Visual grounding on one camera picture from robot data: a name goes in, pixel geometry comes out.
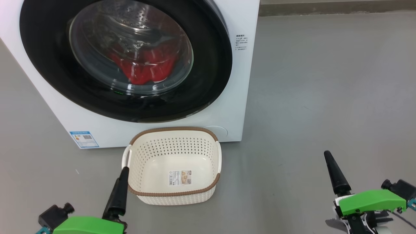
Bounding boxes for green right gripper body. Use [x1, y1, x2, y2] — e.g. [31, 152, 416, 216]
[334, 189, 407, 217]

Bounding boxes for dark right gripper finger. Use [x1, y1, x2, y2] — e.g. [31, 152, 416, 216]
[324, 150, 352, 195]

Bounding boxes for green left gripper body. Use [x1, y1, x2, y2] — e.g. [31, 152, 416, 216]
[54, 216, 128, 234]

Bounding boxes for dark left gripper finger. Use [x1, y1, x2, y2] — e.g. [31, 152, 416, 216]
[102, 167, 130, 218]

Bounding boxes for red cloth garment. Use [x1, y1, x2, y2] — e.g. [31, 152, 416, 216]
[109, 44, 179, 85]

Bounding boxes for black-rimmed glass washer door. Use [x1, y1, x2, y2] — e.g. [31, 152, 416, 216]
[19, 0, 233, 123]

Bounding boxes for product label sticker with barcode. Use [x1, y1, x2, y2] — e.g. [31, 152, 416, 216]
[168, 170, 193, 186]

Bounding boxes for cream basket with brown rim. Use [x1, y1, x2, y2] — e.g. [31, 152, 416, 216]
[122, 127, 222, 206]

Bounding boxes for white front-load washing machine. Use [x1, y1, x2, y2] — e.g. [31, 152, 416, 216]
[0, 0, 260, 149]

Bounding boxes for steel washing machine drum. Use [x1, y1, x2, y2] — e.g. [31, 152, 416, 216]
[70, 0, 194, 95]

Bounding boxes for blue energy label sticker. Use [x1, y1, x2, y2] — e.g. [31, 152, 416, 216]
[69, 131, 99, 149]

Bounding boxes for round white filter cover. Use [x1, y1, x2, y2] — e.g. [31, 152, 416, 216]
[203, 126, 228, 141]

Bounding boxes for printed warning text label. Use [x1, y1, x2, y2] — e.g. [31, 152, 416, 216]
[235, 33, 249, 51]

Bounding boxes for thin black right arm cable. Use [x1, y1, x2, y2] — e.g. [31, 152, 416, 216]
[395, 208, 416, 228]

